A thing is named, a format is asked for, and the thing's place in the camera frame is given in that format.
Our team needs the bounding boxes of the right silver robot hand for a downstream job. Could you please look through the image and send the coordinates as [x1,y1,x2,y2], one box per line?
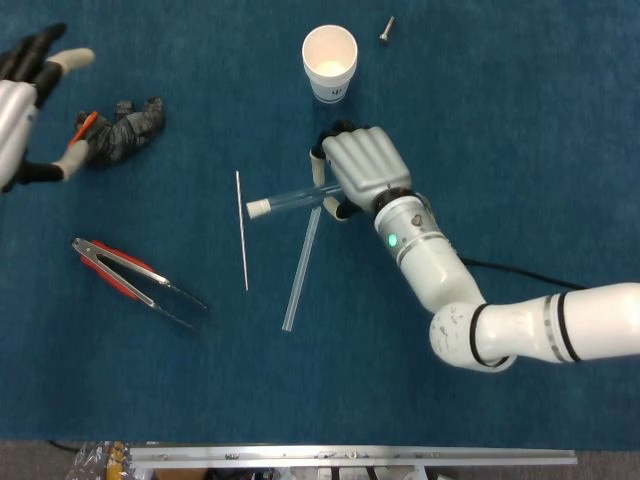
[309,118,414,225]

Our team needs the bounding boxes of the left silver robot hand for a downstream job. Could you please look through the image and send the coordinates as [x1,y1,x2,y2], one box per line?
[0,22,96,194]

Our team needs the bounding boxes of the clear glass test tube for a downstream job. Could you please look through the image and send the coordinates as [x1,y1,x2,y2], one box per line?
[262,180,345,214]

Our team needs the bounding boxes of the black glove with orange cuff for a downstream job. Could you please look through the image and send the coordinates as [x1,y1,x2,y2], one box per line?
[74,95,167,166]

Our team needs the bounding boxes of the stacked white paper cups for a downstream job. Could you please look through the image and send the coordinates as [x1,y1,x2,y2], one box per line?
[301,25,359,106]

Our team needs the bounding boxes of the clear plastic strip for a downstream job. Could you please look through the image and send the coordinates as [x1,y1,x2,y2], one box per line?
[281,207,323,333]

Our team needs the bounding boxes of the small metal bolt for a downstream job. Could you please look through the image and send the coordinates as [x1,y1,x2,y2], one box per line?
[377,15,397,46]

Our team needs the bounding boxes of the thin white stirring rod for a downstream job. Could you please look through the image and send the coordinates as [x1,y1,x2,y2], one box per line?
[235,170,250,292]

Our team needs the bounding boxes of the blue felt table cloth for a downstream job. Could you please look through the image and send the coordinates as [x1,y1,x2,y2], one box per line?
[0,0,640,444]

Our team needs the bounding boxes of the crumpled clear plastic bag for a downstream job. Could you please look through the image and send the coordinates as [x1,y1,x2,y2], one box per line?
[64,440,134,480]

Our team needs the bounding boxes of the metal tongs with red handles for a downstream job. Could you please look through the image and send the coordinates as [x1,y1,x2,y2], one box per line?
[69,237,211,333]

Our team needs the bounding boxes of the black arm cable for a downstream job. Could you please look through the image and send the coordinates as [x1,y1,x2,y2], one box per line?
[457,256,589,291]

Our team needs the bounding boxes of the aluminium profile rail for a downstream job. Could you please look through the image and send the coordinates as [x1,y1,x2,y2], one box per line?
[128,443,579,470]

